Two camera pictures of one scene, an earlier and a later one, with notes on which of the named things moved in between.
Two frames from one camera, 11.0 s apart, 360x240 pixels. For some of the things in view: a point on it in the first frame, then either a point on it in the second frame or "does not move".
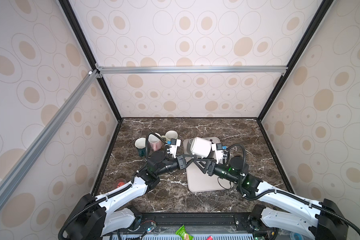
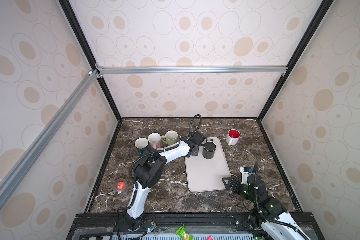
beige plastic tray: [198, 181] does not move
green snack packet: [181, 233] does not move
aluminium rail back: [100, 71] does not move
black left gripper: [179, 161] -> [196, 151]
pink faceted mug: [155, 140] does not move
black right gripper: [211, 167] -> [238, 185]
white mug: [200, 147] -> [232, 137]
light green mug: [170, 134] does not move
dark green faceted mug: [140, 144] does not move
